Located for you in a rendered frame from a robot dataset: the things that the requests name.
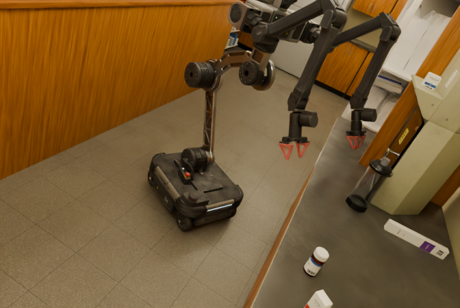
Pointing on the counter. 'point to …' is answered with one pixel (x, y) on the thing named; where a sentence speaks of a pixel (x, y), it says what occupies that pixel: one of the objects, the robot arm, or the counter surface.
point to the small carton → (431, 81)
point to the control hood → (426, 98)
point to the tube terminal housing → (427, 154)
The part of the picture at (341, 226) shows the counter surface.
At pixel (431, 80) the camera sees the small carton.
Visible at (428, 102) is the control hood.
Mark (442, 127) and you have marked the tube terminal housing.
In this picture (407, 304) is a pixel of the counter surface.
